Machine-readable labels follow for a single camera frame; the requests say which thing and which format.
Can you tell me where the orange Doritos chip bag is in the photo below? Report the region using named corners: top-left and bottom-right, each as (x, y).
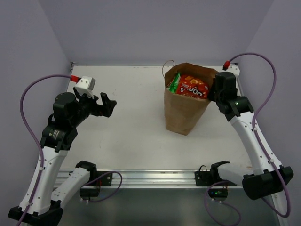
top-left (175, 75), bottom-right (209, 99)

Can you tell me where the brown paper bag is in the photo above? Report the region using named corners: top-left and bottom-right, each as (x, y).
top-left (164, 63), bottom-right (218, 136)

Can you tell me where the green white Chuba snack bag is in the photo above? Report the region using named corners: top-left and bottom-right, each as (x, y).
top-left (167, 72), bottom-right (181, 94)

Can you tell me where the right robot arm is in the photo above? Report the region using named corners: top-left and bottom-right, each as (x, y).
top-left (208, 72), bottom-right (293, 200)

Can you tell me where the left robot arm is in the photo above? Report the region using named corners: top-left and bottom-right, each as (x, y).
top-left (8, 92), bottom-right (117, 226)

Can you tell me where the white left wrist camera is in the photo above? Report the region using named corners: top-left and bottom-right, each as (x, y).
top-left (74, 76), bottom-right (96, 99)

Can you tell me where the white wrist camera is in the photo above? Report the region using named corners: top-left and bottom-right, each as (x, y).
top-left (222, 61), bottom-right (240, 77)
top-left (74, 76), bottom-right (96, 99)

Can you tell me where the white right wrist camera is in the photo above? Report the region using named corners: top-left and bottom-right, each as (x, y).
top-left (222, 61), bottom-right (240, 77)

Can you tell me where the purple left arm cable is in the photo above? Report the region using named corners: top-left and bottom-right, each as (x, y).
top-left (16, 74), bottom-right (123, 224)

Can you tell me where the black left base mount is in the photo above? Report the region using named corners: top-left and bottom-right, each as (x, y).
top-left (68, 171), bottom-right (113, 203)

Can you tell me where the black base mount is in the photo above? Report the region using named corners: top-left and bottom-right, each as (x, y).
top-left (194, 165), bottom-right (228, 202)
top-left (68, 171), bottom-right (113, 203)

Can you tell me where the aluminium mounting rail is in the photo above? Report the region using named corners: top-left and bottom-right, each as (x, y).
top-left (53, 169), bottom-right (247, 189)

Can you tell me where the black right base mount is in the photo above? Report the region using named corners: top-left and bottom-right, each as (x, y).
top-left (194, 165), bottom-right (228, 202)

